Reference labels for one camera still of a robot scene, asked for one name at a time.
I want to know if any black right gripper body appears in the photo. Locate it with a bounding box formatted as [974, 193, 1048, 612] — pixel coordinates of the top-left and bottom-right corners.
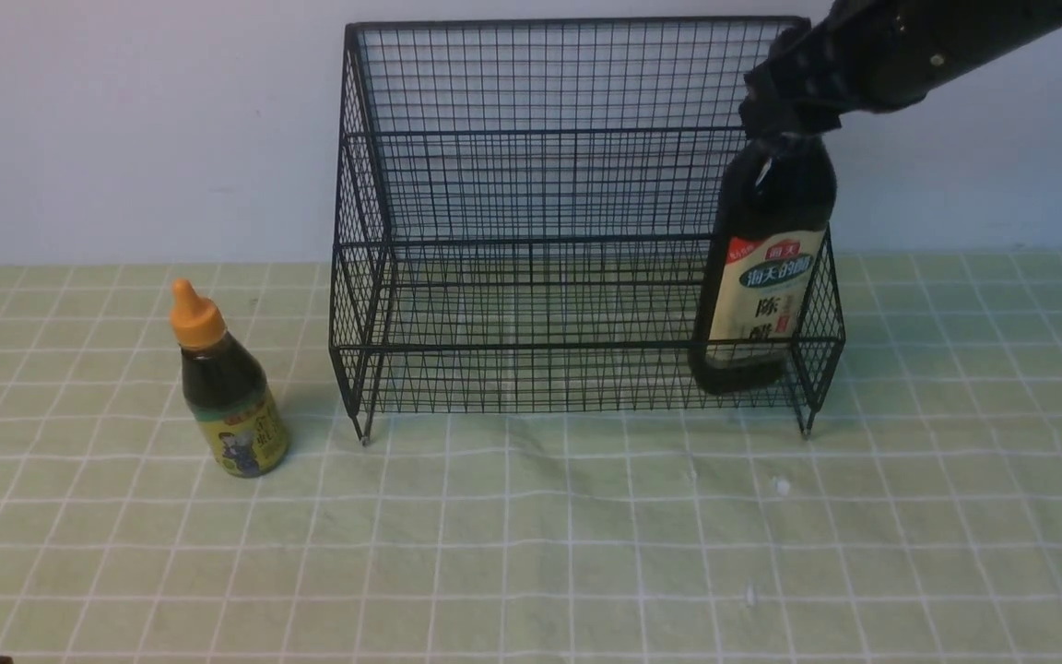
[738, 18, 873, 140]

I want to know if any tall dark vinegar bottle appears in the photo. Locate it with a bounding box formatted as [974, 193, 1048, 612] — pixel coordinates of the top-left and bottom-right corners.
[688, 136, 837, 396]

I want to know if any small yellow-label sauce bottle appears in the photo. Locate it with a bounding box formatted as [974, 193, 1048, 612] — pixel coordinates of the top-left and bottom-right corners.
[169, 279, 291, 479]

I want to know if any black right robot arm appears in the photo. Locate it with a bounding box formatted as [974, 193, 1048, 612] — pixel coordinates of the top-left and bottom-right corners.
[738, 1, 1062, 140]

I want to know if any green checkered tablecloth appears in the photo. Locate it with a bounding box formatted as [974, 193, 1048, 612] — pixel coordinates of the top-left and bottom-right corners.
[0, 253, 1062, 663]

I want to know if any black wire mesh rack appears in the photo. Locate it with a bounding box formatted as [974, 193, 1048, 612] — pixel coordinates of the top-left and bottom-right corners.
[328, 16, 844, 445]

